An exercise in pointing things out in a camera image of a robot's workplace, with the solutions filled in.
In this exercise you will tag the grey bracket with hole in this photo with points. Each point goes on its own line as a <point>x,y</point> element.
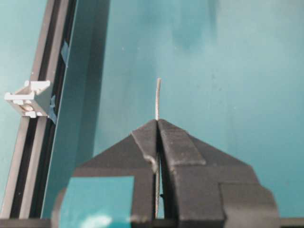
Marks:
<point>32,100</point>

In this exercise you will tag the blue tape on rail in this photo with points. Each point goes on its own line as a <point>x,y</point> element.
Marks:
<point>65,53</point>

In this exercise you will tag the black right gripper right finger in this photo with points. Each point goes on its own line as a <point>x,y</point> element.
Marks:
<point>211,188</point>

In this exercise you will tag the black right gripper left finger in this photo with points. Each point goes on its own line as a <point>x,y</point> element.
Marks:
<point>118,184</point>

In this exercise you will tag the long black aluminium rail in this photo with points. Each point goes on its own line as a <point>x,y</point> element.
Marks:
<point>27,179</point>

